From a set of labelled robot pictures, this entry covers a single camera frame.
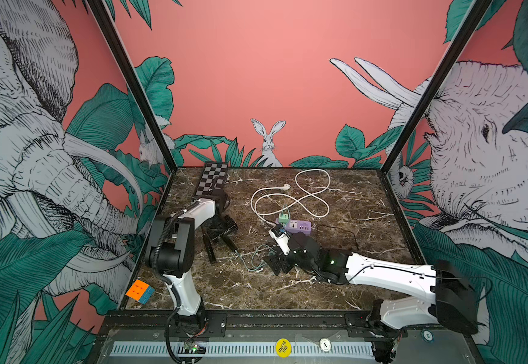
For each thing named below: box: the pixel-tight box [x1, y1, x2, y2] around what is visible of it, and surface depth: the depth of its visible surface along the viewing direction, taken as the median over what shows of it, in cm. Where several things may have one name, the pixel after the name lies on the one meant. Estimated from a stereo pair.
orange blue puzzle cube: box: [125, 279, 155, 305], surface depth 78 cm
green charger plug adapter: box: [278, 213, 290, 224], surface depth 95 cm
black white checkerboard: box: [194, 162, 228, 196], surface depth 117 cm
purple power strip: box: [275, 218, 312, 236], surface depth 97 cm
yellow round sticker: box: [275, 338, 293, 358], surface depth 71 cm
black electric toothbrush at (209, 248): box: [201, 231, 217, 265], surface depth 92 cm
